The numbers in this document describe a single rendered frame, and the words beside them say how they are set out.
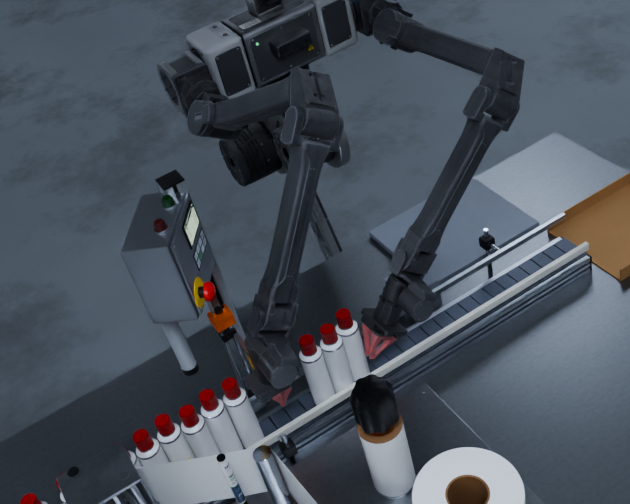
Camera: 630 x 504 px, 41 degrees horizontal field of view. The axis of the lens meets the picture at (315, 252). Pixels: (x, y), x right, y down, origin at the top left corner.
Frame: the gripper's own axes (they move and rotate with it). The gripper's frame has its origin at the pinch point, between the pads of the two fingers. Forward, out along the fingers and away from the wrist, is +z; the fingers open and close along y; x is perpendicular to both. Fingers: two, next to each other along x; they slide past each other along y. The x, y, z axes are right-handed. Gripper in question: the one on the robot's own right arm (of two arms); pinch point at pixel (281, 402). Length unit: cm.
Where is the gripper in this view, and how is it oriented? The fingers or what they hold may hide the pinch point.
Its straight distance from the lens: 182.0
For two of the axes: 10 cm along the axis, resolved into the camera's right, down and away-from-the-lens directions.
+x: -4.9, -4.8, 7.3
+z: 2.1, 7.4, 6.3
